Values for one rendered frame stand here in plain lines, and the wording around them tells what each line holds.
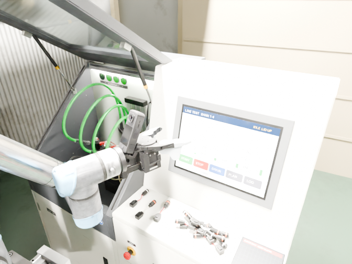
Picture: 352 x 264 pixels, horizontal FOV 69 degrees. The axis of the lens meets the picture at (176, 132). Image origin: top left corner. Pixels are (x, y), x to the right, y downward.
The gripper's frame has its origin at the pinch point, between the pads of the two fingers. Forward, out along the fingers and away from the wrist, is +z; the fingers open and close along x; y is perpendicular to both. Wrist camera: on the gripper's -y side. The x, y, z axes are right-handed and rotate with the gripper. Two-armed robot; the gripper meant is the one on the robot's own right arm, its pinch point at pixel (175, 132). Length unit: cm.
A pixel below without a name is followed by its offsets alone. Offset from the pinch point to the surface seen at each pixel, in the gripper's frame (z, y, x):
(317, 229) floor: 155, 145, -17
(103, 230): -16, 58, -44
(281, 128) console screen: 35.9, 6.1, 12.6
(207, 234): 10.6, 46.2, 0.3
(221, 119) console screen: 27.8, 5.2, -8.0
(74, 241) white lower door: -27, 81, -74
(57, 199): -29, 51, -76
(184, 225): 6.3, 45.2, -8.6
